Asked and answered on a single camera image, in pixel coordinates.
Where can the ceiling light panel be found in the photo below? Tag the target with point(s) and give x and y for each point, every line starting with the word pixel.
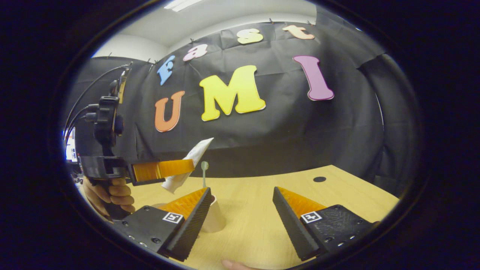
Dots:
pixel 180 4

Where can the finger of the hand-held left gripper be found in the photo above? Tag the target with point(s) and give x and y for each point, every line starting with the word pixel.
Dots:
pixel 161 169

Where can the wooden desktop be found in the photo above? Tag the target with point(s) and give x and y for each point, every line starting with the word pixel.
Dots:
pixel 255 202

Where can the white toothbrush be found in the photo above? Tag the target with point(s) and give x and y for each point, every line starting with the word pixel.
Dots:
pixel 204 165

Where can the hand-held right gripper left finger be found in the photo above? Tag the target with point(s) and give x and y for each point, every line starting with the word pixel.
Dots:
pixel 191 228

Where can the white toothpaste tube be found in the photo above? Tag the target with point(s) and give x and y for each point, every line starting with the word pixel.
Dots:
pixel 198 152

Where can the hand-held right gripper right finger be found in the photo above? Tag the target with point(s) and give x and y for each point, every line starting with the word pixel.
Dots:
pixel 292 228

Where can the beige cup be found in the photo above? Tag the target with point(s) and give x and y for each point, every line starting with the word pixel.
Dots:
pixel 214 221

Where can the black backdrop cloth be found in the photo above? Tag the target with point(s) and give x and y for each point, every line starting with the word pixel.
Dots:
pixel 300 131

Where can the computer monitor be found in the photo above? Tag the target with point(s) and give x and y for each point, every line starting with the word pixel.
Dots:
pixel 70 150

